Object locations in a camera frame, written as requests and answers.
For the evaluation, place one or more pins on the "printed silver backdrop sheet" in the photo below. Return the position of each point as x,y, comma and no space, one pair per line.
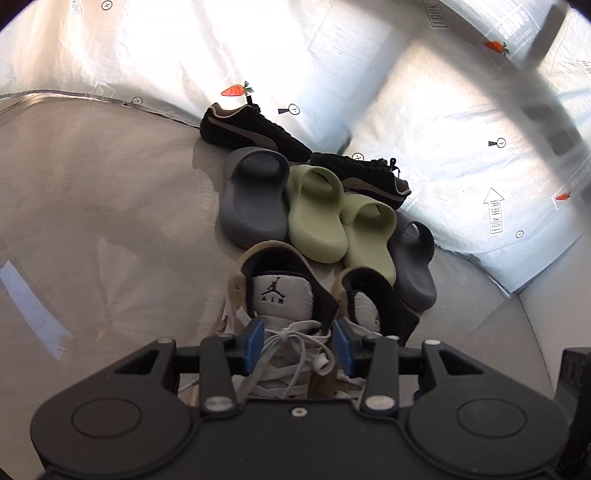
138,46

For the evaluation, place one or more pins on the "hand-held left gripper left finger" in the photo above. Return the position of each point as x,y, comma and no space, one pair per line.
255,344

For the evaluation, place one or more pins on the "olive green slide sandal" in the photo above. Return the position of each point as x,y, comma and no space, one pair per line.
314,221
369,244

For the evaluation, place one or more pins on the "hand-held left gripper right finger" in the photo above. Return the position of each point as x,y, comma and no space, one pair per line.
342,346

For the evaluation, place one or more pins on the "black suede sneaker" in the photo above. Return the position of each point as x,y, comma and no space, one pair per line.
240,127
364,173

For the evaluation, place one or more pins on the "tan lace-up sneaker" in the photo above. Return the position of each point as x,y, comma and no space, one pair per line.
369,309
281,295

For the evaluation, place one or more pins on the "dark grey slide sandal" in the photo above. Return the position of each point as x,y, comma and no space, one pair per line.
251,207
413,272

